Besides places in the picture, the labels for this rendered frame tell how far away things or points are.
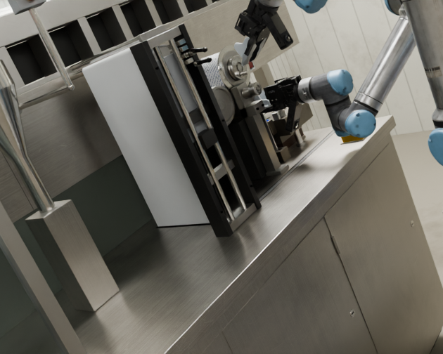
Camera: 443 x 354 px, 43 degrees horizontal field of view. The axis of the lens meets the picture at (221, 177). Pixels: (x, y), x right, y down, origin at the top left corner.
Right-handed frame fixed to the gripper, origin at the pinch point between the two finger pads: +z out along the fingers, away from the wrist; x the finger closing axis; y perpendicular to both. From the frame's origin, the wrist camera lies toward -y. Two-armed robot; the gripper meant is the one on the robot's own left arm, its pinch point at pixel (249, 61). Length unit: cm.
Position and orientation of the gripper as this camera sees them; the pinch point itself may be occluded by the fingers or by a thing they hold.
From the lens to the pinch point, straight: 174.9
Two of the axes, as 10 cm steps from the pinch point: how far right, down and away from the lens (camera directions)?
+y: -7.6, -6.1, 2.3
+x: -5.8, 4.6, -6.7
